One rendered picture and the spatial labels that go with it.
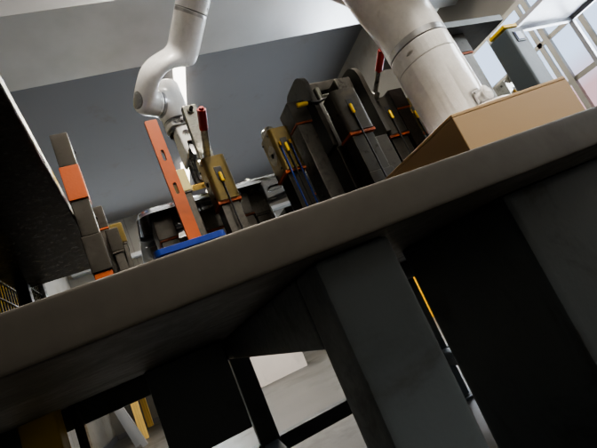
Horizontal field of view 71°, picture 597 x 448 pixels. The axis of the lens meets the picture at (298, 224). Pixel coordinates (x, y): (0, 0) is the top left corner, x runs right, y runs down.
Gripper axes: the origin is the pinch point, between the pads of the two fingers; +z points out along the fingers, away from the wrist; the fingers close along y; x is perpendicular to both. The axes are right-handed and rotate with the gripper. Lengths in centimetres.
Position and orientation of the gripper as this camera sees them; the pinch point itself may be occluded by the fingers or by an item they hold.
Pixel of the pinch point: (200, 178)
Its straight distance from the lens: 122.4
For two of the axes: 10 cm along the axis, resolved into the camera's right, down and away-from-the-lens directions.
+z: 3.9, 9.0, -2.0
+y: -2.9, 3.3, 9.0
